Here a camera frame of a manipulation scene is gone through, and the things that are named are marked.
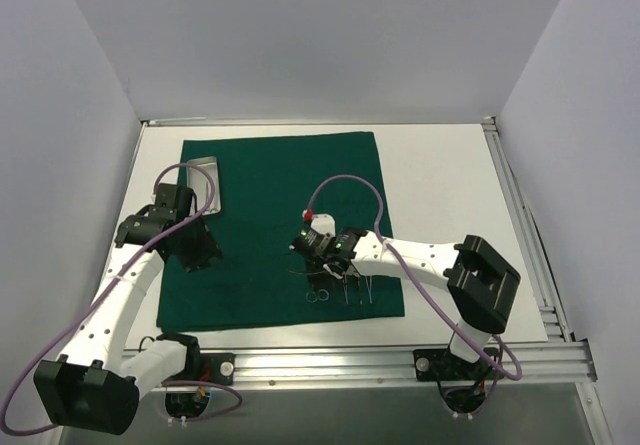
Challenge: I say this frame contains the silver tweezers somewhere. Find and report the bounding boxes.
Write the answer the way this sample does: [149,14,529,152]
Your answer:
[342,275,350,306]
[354,277,363,305]

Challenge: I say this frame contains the silver forceps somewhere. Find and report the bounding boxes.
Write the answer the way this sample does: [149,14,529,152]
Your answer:
[365,276,373,305]

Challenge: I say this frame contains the metal instrument tray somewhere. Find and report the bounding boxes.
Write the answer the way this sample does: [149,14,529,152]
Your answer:
[187,156,222,216]

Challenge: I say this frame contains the green surgical cloth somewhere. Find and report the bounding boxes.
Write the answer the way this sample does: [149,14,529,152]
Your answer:
[156,132,405,333]

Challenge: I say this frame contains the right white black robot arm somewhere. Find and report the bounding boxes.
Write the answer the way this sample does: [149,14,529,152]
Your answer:
[289,225,521,378]

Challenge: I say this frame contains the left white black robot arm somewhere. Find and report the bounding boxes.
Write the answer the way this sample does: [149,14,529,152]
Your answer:
[33,183,222,435]

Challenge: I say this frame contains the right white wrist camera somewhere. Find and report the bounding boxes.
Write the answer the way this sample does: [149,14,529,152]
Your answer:
[302,209,336,236]

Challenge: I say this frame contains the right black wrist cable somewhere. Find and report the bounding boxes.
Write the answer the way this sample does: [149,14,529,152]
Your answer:
[285,247,331,284]

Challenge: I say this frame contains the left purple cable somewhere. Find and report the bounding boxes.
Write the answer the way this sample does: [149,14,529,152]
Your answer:
[0,163,244,434]

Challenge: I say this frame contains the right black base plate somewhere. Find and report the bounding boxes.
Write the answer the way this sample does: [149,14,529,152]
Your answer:
[413,348,496,383]

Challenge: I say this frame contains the back aluminium rail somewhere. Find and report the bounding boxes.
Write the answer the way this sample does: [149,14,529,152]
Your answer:
[142,117,496,127]

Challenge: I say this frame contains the aluminium rail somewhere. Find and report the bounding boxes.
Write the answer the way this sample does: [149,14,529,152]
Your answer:
[482,122,575,342]
[142,117,496,127]
[202,341,597,391]

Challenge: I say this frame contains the front aluminium rail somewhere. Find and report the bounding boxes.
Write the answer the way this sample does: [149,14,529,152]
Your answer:
[202,341,597,391]

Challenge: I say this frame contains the right aluminium rail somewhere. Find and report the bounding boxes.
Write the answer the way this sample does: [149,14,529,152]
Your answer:
[482,122,575,342]

